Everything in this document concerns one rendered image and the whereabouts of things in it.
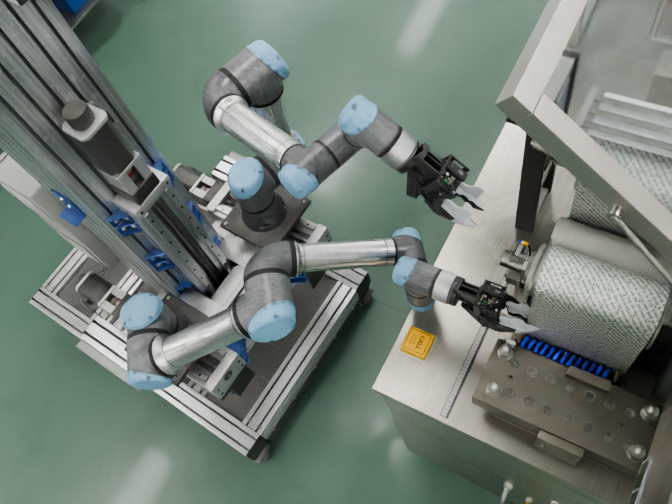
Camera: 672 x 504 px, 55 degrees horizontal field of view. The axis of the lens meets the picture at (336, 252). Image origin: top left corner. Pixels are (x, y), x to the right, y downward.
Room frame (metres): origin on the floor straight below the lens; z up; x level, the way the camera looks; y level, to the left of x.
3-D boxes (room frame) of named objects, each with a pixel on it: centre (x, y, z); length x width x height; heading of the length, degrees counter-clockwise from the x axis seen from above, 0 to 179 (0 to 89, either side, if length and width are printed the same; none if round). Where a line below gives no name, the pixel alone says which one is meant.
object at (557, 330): (0.37, -0.43, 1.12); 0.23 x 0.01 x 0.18; 42
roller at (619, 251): (0.49, -0.56, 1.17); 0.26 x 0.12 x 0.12; 42
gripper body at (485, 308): (0.54, -0.27, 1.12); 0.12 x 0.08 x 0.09; 42
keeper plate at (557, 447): (0.19, -0.30, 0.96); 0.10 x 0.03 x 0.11; 42
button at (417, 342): (0.57, -0.11, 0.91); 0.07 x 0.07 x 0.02; 42
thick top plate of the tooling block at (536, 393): (0.26, -0.36, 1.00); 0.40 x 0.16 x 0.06; 42
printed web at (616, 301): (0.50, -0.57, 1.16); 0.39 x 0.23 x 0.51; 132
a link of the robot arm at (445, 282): (0.60, -0.22, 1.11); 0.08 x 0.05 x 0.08; 132
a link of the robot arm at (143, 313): (0.91, 0.56, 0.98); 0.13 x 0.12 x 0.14; 171
